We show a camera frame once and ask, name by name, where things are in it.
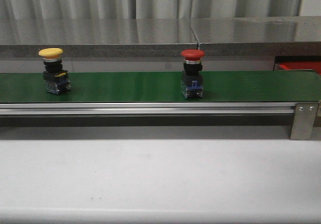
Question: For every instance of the red plastic tray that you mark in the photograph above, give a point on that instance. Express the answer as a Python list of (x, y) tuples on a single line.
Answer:
[(303, 65)]

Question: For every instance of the grey stone counter slab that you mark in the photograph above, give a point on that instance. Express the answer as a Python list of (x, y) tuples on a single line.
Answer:
[(97, 38)]

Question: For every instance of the yellow push button switch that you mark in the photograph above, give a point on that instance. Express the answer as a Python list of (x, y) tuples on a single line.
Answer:
[(55, 77)]

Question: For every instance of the aluminium conveyor frame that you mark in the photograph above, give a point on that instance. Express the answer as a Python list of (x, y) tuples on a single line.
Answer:
[(136, 108)]

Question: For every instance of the white pleated curtain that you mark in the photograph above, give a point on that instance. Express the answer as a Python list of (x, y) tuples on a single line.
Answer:
[(145, 9)]

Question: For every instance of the green conveyor belt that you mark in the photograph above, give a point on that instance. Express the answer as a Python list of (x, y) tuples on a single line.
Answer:
[(219, 86)]

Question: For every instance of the steel conveyor support bracket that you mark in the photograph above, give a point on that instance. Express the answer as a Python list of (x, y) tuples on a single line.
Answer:
[(304, 116)]

